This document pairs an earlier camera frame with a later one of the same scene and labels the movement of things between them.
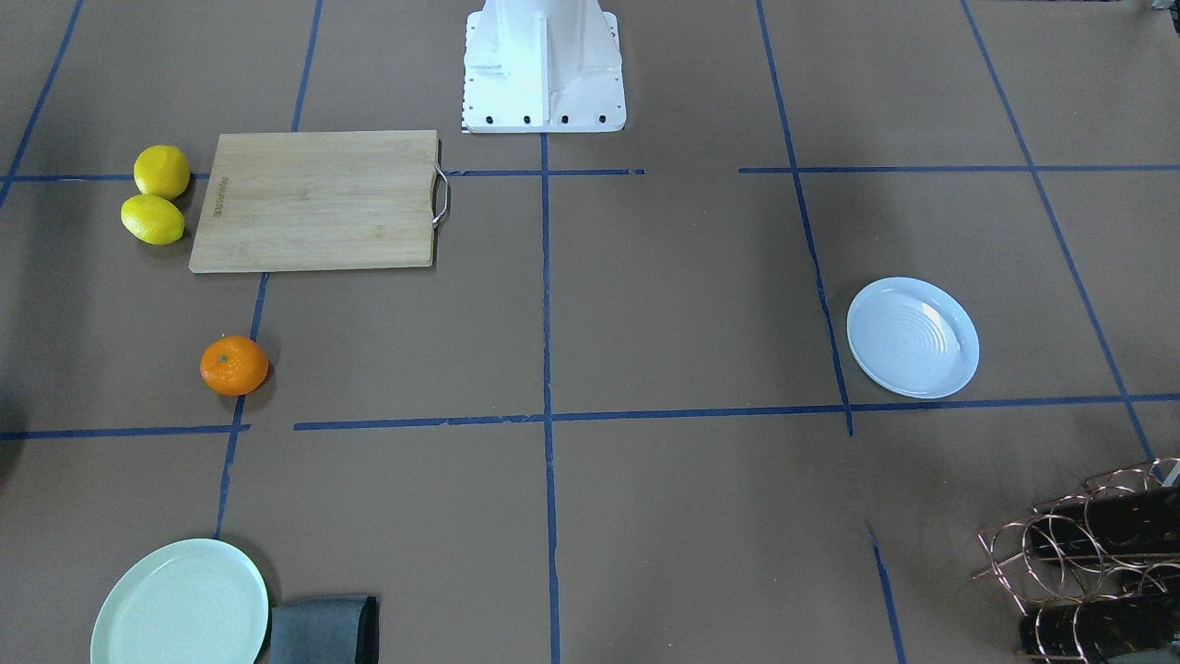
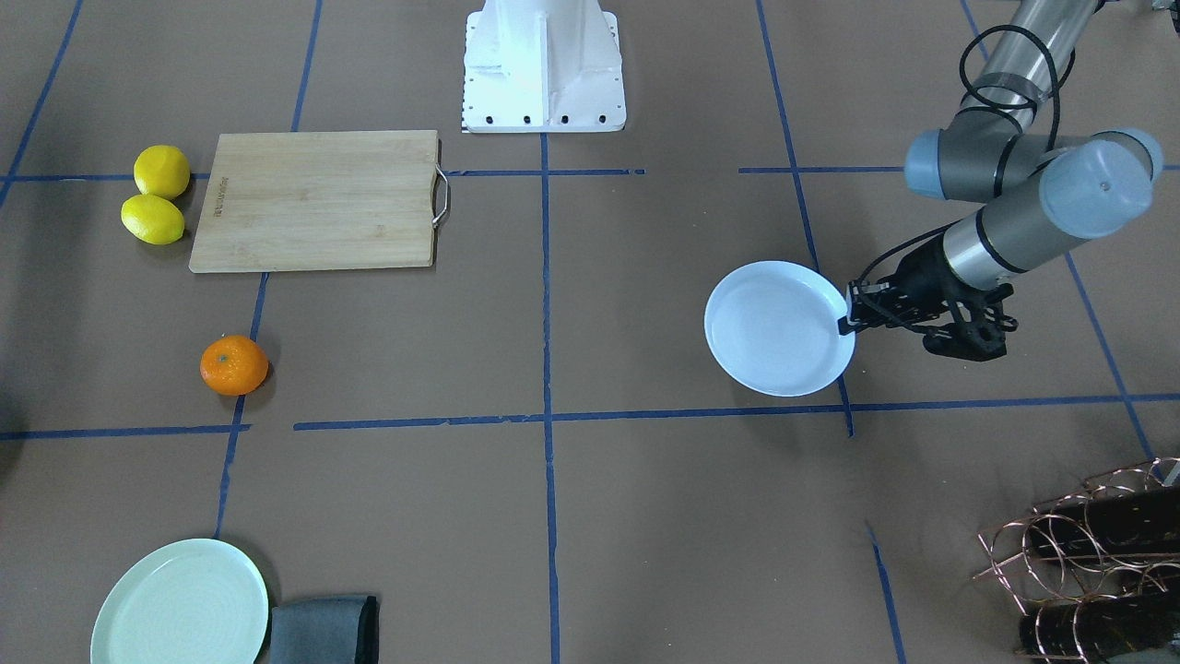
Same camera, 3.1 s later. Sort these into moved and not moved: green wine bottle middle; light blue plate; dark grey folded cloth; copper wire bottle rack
Moved: light blue plate
Not moved: copper wire bottle rack; green wine bottle middle; dark grey folded cloth
